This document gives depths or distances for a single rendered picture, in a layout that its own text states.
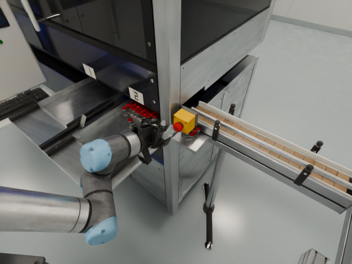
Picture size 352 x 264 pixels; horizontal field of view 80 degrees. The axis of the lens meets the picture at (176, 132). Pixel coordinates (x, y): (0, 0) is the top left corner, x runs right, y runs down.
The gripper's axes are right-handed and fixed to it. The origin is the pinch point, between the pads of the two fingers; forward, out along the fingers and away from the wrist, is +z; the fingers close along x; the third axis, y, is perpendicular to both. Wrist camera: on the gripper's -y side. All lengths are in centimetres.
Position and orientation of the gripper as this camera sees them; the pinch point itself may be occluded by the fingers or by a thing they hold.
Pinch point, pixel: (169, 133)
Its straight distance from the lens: 80.2
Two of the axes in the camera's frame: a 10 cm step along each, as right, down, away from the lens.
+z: 5.6, -2.2, 8.0
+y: 2.6, -8.7, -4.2
